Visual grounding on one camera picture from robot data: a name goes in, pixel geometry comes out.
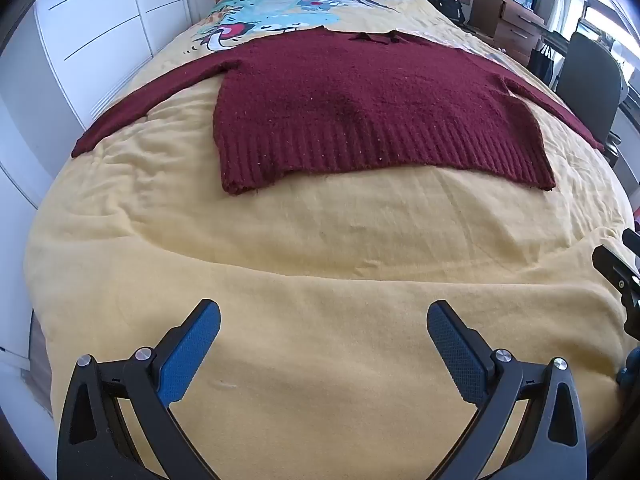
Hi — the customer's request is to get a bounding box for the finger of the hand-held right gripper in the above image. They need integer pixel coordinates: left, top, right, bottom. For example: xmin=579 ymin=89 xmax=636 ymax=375
xmin=591 ymin=244 xmax=640 ymax=341

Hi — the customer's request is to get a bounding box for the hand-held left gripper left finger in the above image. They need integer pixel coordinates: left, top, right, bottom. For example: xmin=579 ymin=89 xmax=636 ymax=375
xmin=56 ymin=298 xmax=222 ymax=480

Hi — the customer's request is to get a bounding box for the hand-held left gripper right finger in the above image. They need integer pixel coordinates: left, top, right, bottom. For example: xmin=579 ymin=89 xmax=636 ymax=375
xmin=426 ymin=300 xmax=588 ymax=480

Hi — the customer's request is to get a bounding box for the maroon knitted sweater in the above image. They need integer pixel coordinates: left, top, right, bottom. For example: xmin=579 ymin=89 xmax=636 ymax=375
xmin=71 ymin=27 xmax=606 ymax=196

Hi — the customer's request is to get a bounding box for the yellow printed blanket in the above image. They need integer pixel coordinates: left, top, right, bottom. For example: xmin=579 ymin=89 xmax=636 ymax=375
xmin=22 ymin=0 xmax=640 ymax=480

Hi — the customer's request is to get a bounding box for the dark grey chair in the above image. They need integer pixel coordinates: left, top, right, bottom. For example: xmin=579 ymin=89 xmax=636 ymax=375
xmin=555 ymin=31 xmax=629 ymax=147

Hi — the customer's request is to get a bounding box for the black bag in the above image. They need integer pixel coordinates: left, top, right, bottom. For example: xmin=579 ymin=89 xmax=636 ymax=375
xmin=527 ymin=45 xmax=569 ymax=89

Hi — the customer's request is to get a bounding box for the brown wooden dresser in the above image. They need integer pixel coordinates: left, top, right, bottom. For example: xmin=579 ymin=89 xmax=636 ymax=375
xmin=470 ymin=0 xmax=547 ymax=67

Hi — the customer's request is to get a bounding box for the white wardrobe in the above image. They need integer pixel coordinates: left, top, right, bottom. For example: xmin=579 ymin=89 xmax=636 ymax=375
xmin=0 ymin=0 xmax=221 ymax=361

